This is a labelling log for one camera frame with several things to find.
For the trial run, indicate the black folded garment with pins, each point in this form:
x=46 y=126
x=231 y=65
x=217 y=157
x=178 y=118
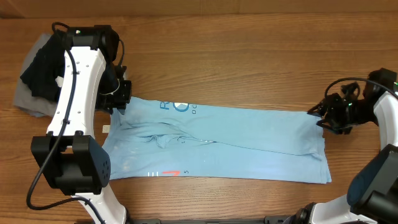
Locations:
x=47 y=65

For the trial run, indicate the grey folded garment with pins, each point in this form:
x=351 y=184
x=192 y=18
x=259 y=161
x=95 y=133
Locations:
x=23 y=99

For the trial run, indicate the light blue printed t-shirt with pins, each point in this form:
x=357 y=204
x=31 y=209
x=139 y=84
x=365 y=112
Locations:
x=162 y=138

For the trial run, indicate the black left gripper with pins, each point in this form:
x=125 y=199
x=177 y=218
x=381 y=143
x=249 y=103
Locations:
x=120 y=101

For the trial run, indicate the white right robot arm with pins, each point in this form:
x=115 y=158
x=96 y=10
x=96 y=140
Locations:
x=372 y=194

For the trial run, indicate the black table edge rail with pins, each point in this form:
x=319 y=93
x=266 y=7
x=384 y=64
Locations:
x=280 y=219

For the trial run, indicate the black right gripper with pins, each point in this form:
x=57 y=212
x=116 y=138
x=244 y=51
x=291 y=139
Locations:
x=329 y=106

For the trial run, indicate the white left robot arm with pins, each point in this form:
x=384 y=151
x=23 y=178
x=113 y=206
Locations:
x=68 y=156

